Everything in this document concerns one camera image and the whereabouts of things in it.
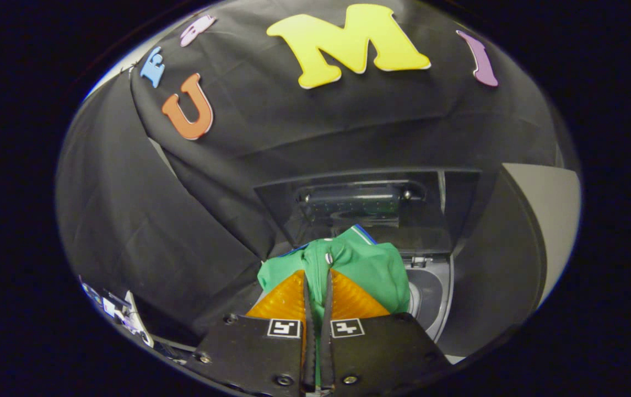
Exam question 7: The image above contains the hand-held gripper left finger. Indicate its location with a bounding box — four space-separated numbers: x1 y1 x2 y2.
186 269 317 396

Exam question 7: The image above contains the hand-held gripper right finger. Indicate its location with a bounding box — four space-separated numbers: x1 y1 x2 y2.
321 269 455 395

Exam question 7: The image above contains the green shirt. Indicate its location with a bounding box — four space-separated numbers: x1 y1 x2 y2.
257 225 411 387

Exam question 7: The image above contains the dark grey washing machine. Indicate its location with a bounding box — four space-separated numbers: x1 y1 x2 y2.
191 254 455 346

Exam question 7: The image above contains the white and blue equipment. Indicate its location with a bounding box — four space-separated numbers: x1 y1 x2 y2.
79 276 154 349

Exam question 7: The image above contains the black backdrop cloth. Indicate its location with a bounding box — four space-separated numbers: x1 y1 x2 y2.
56 0 578 338

